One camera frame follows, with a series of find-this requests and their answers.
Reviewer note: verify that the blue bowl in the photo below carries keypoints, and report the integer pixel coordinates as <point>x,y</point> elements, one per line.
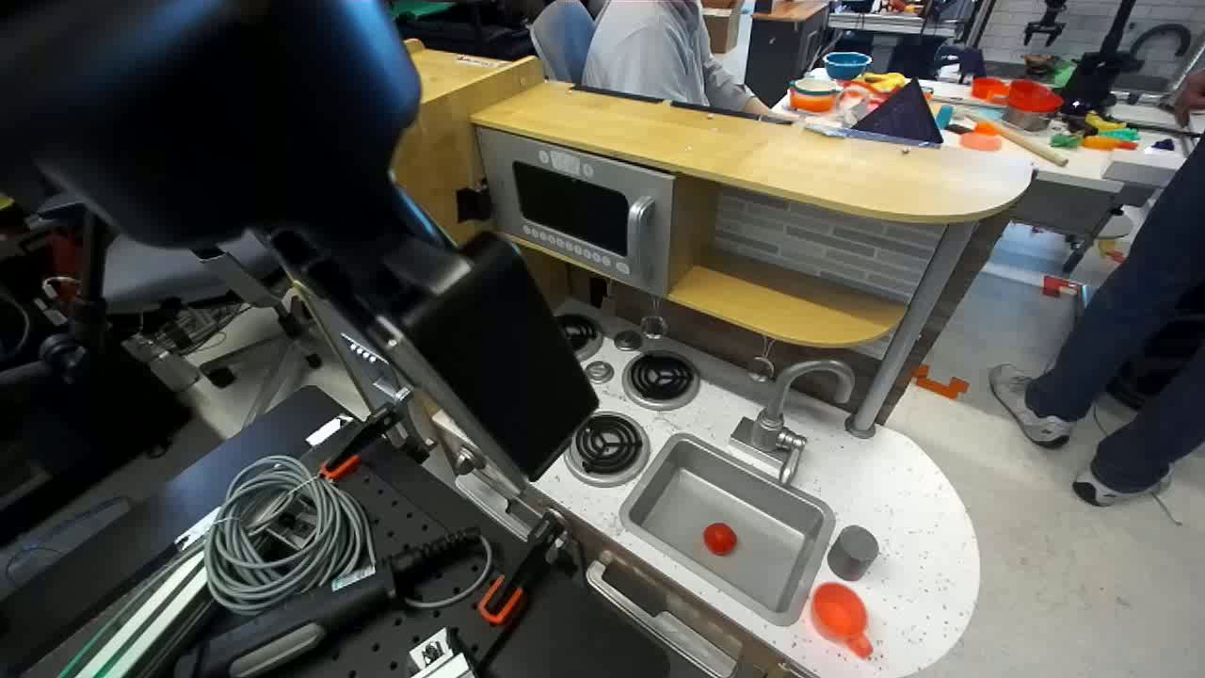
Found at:
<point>849,62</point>

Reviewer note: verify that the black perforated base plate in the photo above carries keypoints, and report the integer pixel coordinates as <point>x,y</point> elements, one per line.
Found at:
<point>390,502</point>

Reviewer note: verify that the blue chair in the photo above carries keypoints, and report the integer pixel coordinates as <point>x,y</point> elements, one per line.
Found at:
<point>563,36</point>

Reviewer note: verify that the red bowl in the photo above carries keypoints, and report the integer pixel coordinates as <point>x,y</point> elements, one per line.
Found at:
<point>1033,100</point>

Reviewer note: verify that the white work table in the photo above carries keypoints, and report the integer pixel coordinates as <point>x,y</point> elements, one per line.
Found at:
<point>1103,171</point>

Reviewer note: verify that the wooden toy kitchen hutch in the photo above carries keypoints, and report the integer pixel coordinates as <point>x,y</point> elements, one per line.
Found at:
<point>802,158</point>

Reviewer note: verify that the black flat panel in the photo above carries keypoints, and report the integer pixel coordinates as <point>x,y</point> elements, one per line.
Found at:
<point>500,353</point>

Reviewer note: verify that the grey support post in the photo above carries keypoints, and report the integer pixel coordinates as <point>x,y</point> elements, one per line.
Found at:
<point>915,322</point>

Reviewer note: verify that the white green striped bar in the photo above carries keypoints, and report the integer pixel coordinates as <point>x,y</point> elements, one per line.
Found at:
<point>124,625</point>

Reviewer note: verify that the dark purple pyramid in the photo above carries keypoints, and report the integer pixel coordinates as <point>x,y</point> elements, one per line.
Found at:
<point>901,117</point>

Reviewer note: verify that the red ball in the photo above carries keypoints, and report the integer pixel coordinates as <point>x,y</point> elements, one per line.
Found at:
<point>721,542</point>

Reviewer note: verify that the orange black clamp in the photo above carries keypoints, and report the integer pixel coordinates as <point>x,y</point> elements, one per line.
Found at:
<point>500,605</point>

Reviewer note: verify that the white grey sneaker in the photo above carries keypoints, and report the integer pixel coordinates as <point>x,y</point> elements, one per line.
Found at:
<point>1028,413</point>
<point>1113,490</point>

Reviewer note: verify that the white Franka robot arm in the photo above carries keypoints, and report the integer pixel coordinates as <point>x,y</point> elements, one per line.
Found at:
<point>189,100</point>

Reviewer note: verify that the silver toy faucet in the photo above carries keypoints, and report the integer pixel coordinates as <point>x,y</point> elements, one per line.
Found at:
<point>772,421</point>

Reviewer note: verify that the grey toy microwave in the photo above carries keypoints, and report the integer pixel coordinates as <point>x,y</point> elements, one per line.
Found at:
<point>569,209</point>

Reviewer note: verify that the seated person in grey shirt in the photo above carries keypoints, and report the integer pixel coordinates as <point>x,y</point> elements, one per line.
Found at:
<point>652,52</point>

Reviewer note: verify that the metal camera mount arm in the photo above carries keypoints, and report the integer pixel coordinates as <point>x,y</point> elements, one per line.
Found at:
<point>377,364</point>

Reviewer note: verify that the orange measuring cup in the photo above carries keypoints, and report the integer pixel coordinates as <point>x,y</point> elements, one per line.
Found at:
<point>838,613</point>

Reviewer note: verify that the black toy stove burner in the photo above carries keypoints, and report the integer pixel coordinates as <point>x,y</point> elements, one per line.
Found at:
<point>660,380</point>
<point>582,335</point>
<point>608,446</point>

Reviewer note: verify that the small grey cup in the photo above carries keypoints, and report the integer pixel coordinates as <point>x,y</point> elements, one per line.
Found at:
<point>851,552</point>

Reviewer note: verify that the standing person in dark trousers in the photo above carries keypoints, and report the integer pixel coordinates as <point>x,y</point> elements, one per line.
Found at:
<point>1131,315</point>

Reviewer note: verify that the steel toy sink basin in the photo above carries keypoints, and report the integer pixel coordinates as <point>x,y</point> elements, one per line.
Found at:
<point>764,502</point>

